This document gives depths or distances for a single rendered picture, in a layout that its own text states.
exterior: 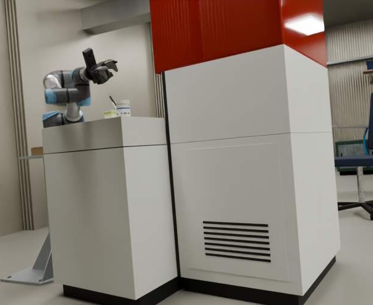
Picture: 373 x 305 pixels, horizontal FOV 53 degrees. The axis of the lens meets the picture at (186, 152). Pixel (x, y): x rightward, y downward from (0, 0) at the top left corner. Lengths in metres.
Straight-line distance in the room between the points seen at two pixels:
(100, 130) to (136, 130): 0.18
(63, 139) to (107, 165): 0.36
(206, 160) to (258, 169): 0.29
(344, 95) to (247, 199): 8.30
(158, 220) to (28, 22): 3.46
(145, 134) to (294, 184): 0.78
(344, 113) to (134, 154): 8.44
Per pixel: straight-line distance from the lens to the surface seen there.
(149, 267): 1.98
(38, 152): 2.63
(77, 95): 1.94
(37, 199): 4.64
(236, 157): 1.84
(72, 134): 2.07
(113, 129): 1.84
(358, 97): 9.99
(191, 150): 1.97
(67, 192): 2.14
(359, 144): 8.15
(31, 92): 4.71
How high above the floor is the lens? 0.78
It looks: 1 degrees down
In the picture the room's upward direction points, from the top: 4 degrees counter-clockwise
